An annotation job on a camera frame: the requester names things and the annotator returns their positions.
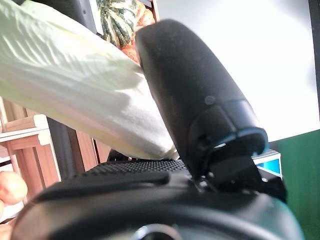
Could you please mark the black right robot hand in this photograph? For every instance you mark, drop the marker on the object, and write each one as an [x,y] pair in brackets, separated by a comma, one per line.
[180,75]

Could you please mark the green white napa cabbage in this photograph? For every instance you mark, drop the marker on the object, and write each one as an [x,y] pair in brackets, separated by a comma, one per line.
[75,75]

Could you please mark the small orange pumpkin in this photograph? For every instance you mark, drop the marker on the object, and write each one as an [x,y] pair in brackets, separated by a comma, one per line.
[146,15]

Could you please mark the green striped pumpkin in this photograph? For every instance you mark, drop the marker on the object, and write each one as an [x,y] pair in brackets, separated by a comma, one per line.
[115,20]

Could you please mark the white cyan box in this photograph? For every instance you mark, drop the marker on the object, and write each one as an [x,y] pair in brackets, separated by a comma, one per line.
[271,166]

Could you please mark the wooden potato crate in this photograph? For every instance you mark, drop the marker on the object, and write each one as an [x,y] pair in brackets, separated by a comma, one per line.
[27,140]

